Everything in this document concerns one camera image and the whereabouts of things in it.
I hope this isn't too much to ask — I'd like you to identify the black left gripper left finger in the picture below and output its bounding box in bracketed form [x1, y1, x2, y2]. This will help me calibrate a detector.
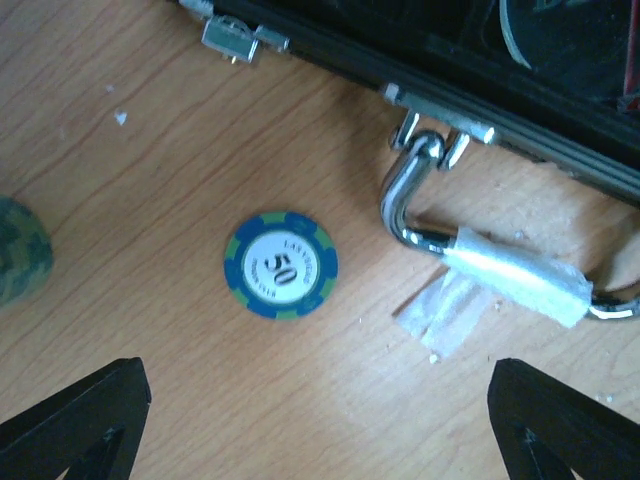
[1, 357, 152, 479]

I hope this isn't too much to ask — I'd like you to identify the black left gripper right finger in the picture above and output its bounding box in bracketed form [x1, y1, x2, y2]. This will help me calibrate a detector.
[487, 358, 639, 479]

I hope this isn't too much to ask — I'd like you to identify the green 20 chip stack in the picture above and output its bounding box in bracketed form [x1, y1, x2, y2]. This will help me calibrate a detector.
[1, 196, 54, 308]

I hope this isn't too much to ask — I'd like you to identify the blue chip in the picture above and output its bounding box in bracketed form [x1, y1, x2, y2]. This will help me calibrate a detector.
[223, 211, 339, 321]

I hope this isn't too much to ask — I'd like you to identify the black poker set case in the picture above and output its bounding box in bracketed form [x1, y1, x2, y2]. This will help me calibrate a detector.
[178, 0, 640, 321]

